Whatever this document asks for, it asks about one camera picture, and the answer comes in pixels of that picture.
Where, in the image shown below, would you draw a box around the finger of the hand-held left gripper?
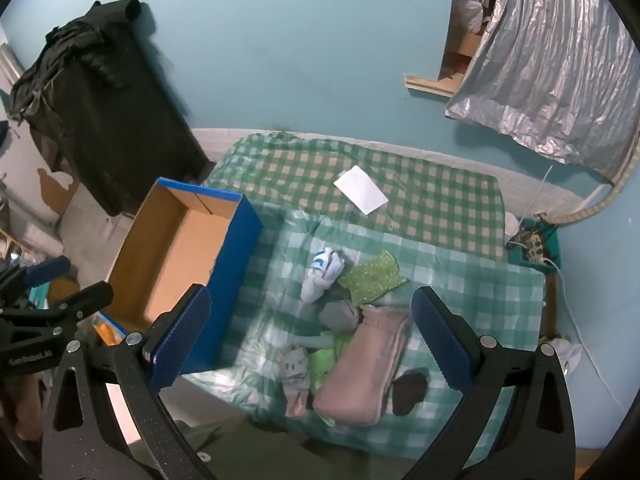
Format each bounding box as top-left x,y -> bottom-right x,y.
0,256 -> 71,306
50,281 -> 115,331

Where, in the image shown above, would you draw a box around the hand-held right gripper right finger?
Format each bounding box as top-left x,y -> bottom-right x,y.
405,286 -> 576,480

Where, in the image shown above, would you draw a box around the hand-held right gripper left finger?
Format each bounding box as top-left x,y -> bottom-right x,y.
42,284 -> 221,480

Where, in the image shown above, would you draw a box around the dark brown sock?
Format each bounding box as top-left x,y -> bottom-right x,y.
390,369 -> 430,416

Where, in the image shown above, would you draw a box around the blue cardboard box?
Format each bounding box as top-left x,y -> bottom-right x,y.
102,176 -> 264,376

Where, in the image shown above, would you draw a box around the dusty pink towel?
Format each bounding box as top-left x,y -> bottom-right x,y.
312,305 -> 413,428

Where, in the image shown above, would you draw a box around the green glitter knit cloth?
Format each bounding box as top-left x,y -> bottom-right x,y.
337,249 -> 410,306

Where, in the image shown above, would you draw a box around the light green cloth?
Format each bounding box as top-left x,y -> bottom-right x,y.
307,332 -> 351,426

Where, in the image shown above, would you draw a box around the white sock with blue print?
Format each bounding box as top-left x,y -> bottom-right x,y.
300,247 -> 346,304

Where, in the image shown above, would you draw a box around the orange packet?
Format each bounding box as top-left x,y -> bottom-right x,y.
95,312 -> 128,346

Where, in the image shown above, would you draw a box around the green white checked blanket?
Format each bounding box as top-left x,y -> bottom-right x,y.
220,210 -> 547,461

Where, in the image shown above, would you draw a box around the grey patterned sock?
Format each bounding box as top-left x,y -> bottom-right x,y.
280,345 -> 313,418

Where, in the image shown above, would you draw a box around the white cloth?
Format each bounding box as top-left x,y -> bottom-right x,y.
540,337 -> 583,376

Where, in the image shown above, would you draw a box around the person's olive trousers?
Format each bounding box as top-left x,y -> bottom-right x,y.
160,412 -> 381,480

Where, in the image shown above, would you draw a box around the black fabric wardrobe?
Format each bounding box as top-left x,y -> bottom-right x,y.
25,0 -> 211,217

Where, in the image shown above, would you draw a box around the white paper sheet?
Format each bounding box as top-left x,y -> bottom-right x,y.
334,165 -> 390,214

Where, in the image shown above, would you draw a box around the beige patterned curved band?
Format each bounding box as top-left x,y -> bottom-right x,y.
545,145 -> 640,226

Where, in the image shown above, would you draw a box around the green beige checked bedsheet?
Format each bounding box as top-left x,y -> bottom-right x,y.
200,132 -> 506,263

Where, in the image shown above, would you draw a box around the dark garment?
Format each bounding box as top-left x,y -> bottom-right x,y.
10,0 -> 156,126

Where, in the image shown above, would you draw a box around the silver foil curtain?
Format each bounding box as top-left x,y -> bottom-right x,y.
445,0 -> 640,181

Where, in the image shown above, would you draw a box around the white plastic bag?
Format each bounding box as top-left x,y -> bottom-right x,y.
452,0 -> 485,33

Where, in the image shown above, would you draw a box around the wooden bed frame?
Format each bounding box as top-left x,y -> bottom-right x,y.
542,272 -> 558,341

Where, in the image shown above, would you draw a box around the white cable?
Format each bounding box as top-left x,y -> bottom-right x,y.
545,257 -> 621,411

